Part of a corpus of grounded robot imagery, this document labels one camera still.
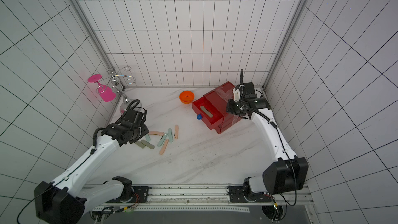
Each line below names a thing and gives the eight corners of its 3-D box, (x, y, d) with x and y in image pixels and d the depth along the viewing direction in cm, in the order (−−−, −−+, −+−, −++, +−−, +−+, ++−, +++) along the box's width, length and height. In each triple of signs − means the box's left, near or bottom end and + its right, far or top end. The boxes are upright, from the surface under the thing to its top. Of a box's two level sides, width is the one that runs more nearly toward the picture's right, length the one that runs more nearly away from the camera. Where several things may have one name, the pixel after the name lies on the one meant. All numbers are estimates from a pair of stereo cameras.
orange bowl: (179, 103, 111) (178, 100, 108) (180, 94, 117) (179, 90, 113) (194, 103, 111) (194, 100, 108) (194, 94, 117) (194, 91, 113)
